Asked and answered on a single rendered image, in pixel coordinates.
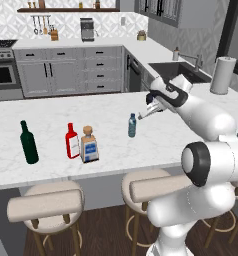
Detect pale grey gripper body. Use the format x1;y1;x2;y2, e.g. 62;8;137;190
137;100;166;121

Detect small blue plastic water bottle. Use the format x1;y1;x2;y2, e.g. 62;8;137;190
127;112;138;139

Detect black dishwasher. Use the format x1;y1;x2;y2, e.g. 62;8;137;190
123;53;143;93

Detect dark kitchen sink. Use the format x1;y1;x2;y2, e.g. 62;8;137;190
147;61;213;85

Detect white soap dispenser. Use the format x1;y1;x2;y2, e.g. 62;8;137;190
172;46;181;62

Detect silver tap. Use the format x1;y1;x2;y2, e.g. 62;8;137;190
180;53;204;73

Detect small yellow pot with plant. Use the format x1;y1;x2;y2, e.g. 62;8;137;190
136;29;148;42

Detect cork-stoppered bottle with blue label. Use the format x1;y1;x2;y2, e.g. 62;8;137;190
79;125;100;164

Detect white paper towel roll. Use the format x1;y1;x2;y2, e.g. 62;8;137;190
209;56;238;96

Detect beige round bar stool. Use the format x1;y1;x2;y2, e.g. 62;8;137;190
203;179;238;250
6;180;86;256
120;167;193;256

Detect red bottle with white label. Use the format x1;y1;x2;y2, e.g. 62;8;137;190
65;122;81;160

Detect grey base cupboards run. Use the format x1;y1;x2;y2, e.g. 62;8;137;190
12;45;124;99

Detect silver coffee machine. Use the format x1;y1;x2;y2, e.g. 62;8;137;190
79;17;97;43

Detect wooden knife block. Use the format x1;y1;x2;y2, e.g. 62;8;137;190
49;28;60;42

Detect dark green glass bottle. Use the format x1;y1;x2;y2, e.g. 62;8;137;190
19;119;40;165

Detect steel oven with hob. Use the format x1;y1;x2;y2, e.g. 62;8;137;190
0;38;25;102

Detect dark glazed wall cupboards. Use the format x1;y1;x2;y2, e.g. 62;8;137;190
134;0;183;28

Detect dark window frame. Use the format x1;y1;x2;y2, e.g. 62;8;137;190
216;0;238;80

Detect dark wooden wall shelf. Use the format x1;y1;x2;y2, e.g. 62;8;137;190
17;7;121;14

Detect rail with hanging tools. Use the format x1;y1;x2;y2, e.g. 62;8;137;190
30;14;53;37

